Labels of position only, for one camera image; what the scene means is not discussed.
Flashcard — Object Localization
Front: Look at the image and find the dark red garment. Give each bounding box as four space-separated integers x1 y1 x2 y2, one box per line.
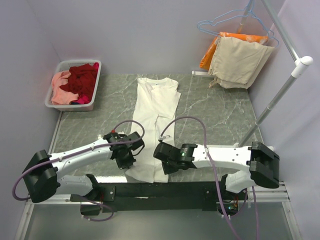
60 62 99 101

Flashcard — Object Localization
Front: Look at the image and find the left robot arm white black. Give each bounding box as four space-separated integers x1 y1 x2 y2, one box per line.
23 132 145 203

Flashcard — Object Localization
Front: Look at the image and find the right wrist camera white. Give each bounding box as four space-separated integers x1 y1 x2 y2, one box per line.
158 135 172 142

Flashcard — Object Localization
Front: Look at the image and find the silver white clothes rack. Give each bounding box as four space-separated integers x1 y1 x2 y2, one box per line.
191 0 315 154

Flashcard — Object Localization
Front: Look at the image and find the pink garment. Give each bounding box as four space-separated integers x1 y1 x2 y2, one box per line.
51 70 80 106

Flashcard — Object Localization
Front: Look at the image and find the white plastic laundry basket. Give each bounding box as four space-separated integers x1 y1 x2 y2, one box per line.
45 59 102 112

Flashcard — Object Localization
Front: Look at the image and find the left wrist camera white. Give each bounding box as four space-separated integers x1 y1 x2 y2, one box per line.
110 129 125 135

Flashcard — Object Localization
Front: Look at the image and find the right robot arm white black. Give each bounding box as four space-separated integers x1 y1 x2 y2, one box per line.
153 141 280 200

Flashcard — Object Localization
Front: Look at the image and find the aluminium black mounting rail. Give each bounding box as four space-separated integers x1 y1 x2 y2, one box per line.
25 181 291 217

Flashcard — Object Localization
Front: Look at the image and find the orange hanging garment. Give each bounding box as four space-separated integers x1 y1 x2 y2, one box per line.
199 32 269 71

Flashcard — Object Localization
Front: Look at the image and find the blue wire hanger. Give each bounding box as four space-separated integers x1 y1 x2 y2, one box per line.
196 0 255 37
249 7 280 48

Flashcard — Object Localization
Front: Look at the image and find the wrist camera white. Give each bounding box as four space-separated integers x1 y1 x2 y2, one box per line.
158 135 172 142
110 129 125 135

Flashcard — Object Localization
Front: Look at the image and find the beige hanging garment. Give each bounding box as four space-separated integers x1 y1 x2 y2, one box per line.
208 36 275 89

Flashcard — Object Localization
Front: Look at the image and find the white floral print t-shirt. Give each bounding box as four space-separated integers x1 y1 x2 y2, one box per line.
125 77 181 183

